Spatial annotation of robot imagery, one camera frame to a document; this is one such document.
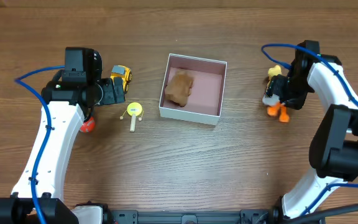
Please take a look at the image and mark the yellow toy truck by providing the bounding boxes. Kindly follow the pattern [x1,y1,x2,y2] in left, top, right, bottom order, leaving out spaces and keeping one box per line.
[110,65,132,94]

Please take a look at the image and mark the white plush duck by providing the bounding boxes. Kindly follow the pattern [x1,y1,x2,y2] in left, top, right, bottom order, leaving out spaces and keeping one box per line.
[264,65,290,123]

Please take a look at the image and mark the yellow wooden rattle drum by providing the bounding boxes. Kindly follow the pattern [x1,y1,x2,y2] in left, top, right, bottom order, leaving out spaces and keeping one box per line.
[119,102,144,133]

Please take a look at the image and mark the red toy ball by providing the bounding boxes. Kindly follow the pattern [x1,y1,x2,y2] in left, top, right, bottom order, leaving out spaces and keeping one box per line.
[80,116,95,133]

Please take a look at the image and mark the brown plush toy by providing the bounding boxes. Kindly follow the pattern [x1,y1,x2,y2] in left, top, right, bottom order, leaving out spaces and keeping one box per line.
[164,70,194,107]

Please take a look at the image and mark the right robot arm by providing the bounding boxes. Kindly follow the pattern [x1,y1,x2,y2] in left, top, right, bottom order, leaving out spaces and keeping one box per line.
[262,40,358,223]

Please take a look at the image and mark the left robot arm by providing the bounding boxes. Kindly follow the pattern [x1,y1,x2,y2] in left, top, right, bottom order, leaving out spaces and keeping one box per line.
[0,47,125,224]

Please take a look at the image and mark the white square cardboard box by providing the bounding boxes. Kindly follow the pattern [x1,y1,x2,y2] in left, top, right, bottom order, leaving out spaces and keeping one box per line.
[158,54,227,126]

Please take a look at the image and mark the left blue cable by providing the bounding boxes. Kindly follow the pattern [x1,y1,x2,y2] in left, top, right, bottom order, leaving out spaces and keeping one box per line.
[14,64,67,224]

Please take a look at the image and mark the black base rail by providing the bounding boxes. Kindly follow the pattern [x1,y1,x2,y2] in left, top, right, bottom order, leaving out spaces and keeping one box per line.
[73,209,276,224]

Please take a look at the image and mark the thick black cable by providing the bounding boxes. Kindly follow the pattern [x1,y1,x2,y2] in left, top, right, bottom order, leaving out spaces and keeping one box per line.
[286,200,358,224]

